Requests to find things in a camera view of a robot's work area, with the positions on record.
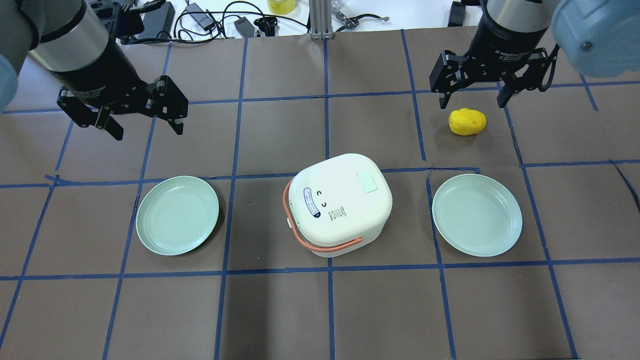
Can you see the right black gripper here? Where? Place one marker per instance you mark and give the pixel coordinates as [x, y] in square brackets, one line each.
[501, 41]

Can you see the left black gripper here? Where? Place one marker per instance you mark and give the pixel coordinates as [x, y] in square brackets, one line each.
[102, 71]

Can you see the white rice cooker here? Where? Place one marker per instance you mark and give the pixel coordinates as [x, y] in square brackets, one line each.
[338, 205]

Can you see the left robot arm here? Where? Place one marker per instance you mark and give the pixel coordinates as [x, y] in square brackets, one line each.
[76, 42]

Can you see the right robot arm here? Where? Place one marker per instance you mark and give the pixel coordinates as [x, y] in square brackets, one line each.
[600, 38]

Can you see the yellow potato toy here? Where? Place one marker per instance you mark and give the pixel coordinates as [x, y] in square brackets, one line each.
[467, 122]

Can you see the black laptop brick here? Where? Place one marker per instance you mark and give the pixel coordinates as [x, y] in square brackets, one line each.
[157, 23]

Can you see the black power adapter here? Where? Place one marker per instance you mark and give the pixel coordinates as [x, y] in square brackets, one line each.
[201, 17]

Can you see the left green plate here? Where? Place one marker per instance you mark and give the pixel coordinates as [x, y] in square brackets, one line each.
[177, 215]

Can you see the green plate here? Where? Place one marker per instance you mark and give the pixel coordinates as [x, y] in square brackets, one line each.
[477, 215]
[177, 215]

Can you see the right green plate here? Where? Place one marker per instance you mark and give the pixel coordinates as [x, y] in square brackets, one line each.
[477, 215]

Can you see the yellow cup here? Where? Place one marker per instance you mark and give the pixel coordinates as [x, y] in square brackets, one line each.
[282, 7]

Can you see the aluminium frame post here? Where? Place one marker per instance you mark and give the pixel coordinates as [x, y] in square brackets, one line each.
[320, 17]

